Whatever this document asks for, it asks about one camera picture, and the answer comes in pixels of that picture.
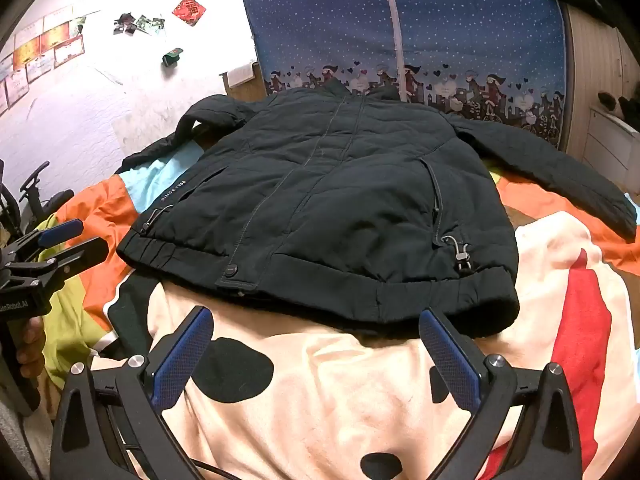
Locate small dark wall photo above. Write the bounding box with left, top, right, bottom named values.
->
left=135, top=15, right=166, bottom=37
left=113, top=11, right=137, bottom=37

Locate red paper wall decoration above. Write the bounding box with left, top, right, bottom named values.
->
left=171, top=0, right=207, bottom=27

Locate person's left hand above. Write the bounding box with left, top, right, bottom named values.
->
left=15, top=317, right=47, bottom=377

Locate black cable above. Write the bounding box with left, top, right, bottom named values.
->
left=117, top=410, right=241, bottom=480

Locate white drawer cabinet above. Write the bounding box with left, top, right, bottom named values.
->
left=582, top=105, right=640, bottom=191

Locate row of wall certificates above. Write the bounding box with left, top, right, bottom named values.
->
left=0, top=6, right=88, bottom=116

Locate blue patterned curtain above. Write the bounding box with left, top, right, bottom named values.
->
left=235, top=0, right=568, bottom=148

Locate black padded jacket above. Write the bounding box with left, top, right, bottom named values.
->
left=116, top=80, right=638, bottom=337

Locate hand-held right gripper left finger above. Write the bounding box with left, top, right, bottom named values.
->
left=50, top=305, right=216, bottom=480

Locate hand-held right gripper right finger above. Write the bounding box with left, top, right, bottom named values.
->
left=417, top=307, right=586, bottom=480

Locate white paper sheet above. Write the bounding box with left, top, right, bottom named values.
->
left=227, top=62, right=259, bottom=86

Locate wooden cabinet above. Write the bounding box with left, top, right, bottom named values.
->
left=220, top=60, right=268, bottom=103

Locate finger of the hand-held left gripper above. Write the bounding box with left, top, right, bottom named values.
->
left=14, top=236, right=110, bottom=282
left=5, top=218, right=85, bottom=262

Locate black exercise bike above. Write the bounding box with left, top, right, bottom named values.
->
left=0, top=160, right=76, bottom=233

